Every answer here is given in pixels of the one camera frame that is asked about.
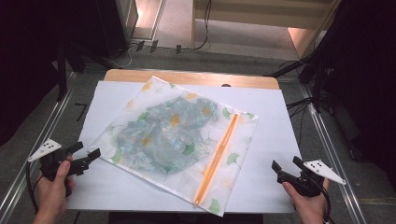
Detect black metal stand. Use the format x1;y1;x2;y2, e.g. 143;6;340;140
264;0;344;114
55;40;110;103

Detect white paper sheet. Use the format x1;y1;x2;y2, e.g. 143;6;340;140
66;79;303;216

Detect person's left hand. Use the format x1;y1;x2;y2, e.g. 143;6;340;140
33;157;76;218

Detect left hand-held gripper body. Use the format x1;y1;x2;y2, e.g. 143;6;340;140
27;138;92;182

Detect blue floral garment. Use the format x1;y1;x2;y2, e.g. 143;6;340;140
113;96;219;174

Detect light wooden frame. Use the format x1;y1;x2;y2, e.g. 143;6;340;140
190;0;342;60

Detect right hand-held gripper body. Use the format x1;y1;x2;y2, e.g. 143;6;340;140
276;159;347;199

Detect hanging black cable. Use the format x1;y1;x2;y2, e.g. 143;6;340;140
181;0;213;51

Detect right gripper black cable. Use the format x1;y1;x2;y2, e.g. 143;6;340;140
318;186;333;224

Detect black floor cables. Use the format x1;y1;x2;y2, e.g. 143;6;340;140
285;96;315;147

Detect person's right hand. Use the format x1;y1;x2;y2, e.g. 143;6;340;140
281;178;331;224

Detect white floor cable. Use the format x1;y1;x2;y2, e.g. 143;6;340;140
106;43;138;69

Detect aluminium floor rail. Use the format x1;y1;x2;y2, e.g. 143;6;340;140
299;83;368;224
0;72;78;223

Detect dark cabinet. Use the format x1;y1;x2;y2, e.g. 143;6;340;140
94;0;139;60

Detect floral mesh laundry bag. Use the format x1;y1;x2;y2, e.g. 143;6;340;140
88;76;260;217

